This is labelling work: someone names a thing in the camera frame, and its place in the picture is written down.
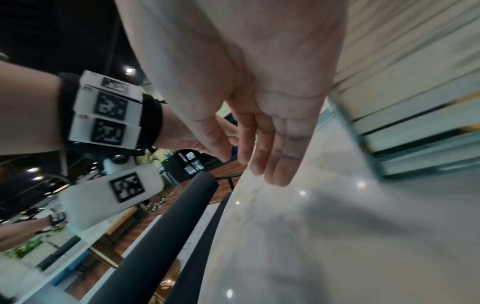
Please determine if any person's left hand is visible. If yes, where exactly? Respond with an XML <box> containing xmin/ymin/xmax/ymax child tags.
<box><xmin>153</xmin><ymin>102</ymin><xmax>241</xmax><ymax>164</ymax></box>

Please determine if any person's right hand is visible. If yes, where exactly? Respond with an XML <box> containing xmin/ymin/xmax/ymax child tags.
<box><xmin>113</xmin><ymin>0</ymin><xmax>348</xmax><ymax>187</ymax></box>

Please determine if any black book with barcode print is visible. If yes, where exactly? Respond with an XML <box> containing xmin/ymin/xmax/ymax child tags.
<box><xmin>333</xmin><ymin>63</ymin><xmax>480</xmax><ymax>123</ymax></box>

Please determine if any light blue paperback book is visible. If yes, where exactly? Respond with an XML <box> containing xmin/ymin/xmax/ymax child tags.
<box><xmin>331</xmin><ymin>33</ymin><xmax>480</xmax><ymax>90</ymax></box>

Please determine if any blue book with yellow dot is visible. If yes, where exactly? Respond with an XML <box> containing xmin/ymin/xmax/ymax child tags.
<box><xmin>352</xmin><ymin>93</ymin><xmax>480</xmax><ymax>157</ymax></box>

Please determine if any teal hardcover book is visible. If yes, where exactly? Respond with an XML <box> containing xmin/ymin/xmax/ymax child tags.
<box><xmin>327</xmin><ymin>96</ymin><xmax>480</xmax><ymax>180</ymax></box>

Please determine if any person's left forearm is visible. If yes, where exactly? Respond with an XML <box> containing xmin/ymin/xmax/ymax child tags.
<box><xmin>0</xmin><ymin>60</ymin><xmax>65</xmax><ymax>157</ymax></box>

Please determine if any another person's forearm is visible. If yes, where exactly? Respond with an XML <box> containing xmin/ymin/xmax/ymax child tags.
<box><xmin>0</xmin><ymin>218</ymin><xmax>54</xmax><ymax>253</ymax></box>

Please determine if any black marker-tagged wristband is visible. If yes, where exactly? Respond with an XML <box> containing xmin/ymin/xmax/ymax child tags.
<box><xmin>58</xmin><ymin>70</ymin><xmax>165</xmax><ymax>157</ymax></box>

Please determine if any black roll-cushion lounge chair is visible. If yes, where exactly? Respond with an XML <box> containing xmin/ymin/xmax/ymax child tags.
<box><xmin>87</xmin><ymin>170</ymin><xmax>241</xmax><ymax>304</ymax></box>

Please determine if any gold metal side table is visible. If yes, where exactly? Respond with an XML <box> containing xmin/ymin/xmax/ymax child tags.
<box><xmin>149</xmin><ymin>258</ymin><xmax>187</xmax><ymax>304</ymax></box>

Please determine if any white marble table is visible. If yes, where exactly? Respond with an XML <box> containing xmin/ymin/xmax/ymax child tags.
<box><xmin>198</xmin><ymin>98</ymin><xmax>480</xmax><ymax>304</ymax></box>

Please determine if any white marker-tagged wrist camera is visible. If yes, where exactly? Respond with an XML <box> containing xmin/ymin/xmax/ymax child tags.
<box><xmin>58</xmin><ymin>154</ymin><xmax>166</xmax><ymax>237</ymax></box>

